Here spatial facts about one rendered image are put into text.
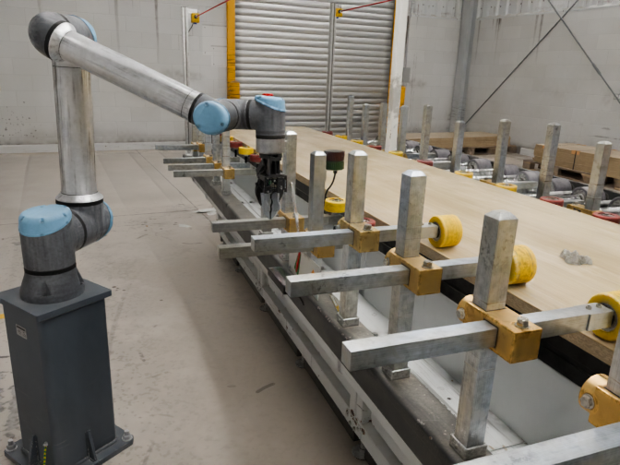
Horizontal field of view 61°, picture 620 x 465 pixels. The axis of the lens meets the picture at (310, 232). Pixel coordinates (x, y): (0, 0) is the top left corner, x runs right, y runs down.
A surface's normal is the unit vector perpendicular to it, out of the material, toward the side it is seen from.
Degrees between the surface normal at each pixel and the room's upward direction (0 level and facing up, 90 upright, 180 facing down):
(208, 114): 92
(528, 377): 90
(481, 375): 90
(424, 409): 0
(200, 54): 90
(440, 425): 0
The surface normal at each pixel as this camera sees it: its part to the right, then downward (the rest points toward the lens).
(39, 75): 0.43, 0.28
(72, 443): 0.82, 0.19
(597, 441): 0.04, -0.96
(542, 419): -0.94, 0.07
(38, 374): -0.57, 0.22
